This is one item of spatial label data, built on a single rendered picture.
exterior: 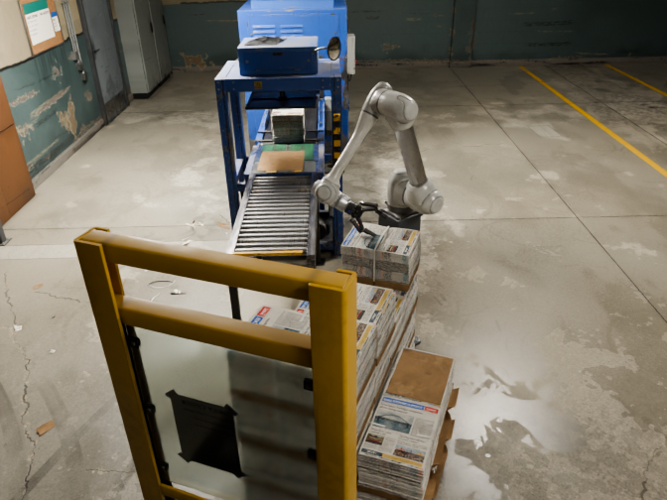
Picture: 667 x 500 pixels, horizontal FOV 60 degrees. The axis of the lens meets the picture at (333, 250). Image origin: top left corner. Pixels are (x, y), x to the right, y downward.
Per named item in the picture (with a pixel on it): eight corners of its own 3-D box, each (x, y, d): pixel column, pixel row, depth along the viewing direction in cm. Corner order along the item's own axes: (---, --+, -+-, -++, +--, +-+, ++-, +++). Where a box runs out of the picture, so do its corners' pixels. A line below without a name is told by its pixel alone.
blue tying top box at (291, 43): (318, 73, 441) (317, 46, 432) (239, 75, 441) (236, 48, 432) (319, 61, 481) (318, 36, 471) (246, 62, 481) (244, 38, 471)
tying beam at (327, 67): (340, 89, 437) (340, 76, 432) (215, 92, 437) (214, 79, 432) (338, 69, 496) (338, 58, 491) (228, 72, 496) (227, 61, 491)
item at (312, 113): (324, 153, 535) (324, 142, 530) (254, 154, 535) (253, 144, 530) (325, 106, 668) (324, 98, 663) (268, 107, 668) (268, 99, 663)
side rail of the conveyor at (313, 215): (316, 271, 357) (315, 254, 351) (307, 271, 357) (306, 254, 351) (319, 186, 474) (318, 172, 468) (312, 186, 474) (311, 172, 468)
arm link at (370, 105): (355, 106, 306) (371, 112, 297) (371, 75, 304) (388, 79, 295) (371, 117, 315) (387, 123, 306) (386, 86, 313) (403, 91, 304)
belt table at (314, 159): (324, 183, 473) (324, 172, 468) (244, 185, 473) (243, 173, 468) (324, 153, 534) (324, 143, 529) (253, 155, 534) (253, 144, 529)
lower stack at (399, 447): (448, 439, 327) (457, 356, 297) (417, 562, 264) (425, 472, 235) (396, 427, 336) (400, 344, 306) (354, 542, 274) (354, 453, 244)
